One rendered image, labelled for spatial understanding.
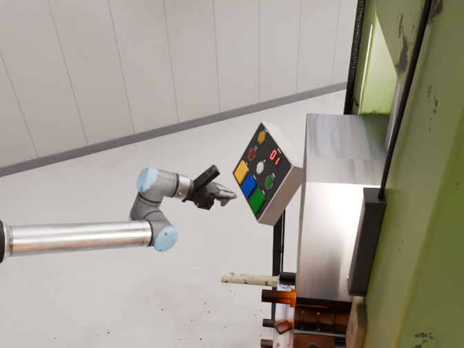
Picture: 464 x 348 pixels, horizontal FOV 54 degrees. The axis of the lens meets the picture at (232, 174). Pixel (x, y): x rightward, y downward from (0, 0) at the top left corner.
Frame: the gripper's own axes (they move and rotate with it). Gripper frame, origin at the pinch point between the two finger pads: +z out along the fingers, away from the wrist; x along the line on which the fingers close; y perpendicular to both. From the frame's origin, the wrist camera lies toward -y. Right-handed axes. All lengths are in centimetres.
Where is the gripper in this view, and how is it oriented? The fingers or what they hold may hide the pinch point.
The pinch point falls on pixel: (235, 194)
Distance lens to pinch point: 174.6
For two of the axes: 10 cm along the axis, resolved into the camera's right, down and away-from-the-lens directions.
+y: -4.5, 7.9, 4.2
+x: 3.0, 5.7, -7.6
